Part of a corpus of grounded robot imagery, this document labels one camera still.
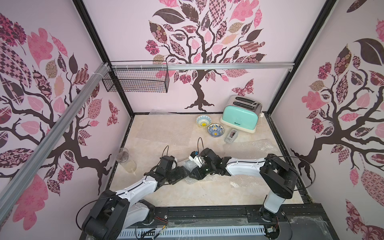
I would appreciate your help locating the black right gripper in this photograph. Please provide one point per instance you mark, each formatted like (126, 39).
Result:
(202, 169)

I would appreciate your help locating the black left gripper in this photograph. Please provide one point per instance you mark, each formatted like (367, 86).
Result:
(182, 174)

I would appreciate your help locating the bubble wrap sheet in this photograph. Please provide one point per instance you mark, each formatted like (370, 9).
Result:
(247, 159)
(190, 166)

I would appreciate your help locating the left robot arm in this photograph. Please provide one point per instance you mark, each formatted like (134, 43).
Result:
(115, 211)

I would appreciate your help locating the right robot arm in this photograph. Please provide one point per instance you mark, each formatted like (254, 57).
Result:
(280, 177)

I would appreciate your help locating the grey tape dispenser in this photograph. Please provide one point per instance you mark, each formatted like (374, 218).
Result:
(232, 136)

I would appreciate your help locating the blue yellow patterned bowl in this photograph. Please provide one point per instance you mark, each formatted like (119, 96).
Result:
(215, 130)

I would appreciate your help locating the yellow dotted ceramic bowl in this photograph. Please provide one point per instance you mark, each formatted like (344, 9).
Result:
(203, 120)

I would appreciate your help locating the clear drinking glass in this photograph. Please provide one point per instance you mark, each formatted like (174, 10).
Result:
(124, 159)

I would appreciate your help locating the mint green toaster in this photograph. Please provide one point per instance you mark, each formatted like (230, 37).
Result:
(242, 114)

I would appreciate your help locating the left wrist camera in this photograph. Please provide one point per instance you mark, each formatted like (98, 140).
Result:
(167, 163)

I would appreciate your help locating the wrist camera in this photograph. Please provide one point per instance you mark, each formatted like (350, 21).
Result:
(167, 163)
(197, 159)

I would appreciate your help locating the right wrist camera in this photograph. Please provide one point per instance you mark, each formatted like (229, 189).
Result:
(197, 159)

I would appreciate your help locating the white slotted cable duct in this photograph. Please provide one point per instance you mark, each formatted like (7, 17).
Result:
(191, 232)

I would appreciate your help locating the black wire basket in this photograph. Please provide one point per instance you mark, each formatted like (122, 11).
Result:
(137, 77)

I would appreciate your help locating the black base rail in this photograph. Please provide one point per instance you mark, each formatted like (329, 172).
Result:
(251, 213)

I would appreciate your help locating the aluminium rail back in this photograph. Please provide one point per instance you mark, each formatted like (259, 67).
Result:
(228, 66)

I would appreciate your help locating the aluminium rail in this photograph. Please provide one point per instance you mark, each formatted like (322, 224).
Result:
(228, 66)
(26, 173)

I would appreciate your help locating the aluminium rail left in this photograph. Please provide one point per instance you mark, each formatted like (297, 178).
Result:
(26, 173)

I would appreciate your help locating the black corner frame post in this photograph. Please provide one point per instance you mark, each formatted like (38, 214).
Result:
(87, 21)

